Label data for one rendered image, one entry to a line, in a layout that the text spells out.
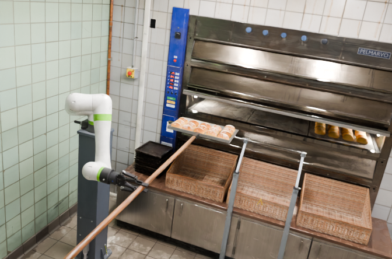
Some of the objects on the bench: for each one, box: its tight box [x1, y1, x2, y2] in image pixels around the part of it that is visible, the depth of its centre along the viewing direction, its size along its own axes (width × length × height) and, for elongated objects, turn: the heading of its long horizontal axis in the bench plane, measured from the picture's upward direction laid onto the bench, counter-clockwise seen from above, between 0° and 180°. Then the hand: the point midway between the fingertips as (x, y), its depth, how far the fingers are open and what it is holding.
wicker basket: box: [296, 173, 373, 246], centre depth 308 cm, size 49×56×28 cm
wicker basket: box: [165, 144, 238, 203], centre depth 341 cm, size 49×56×28 cm
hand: (142, 186), depth 210 cm, fingers closed on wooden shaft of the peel, 3 cm apart
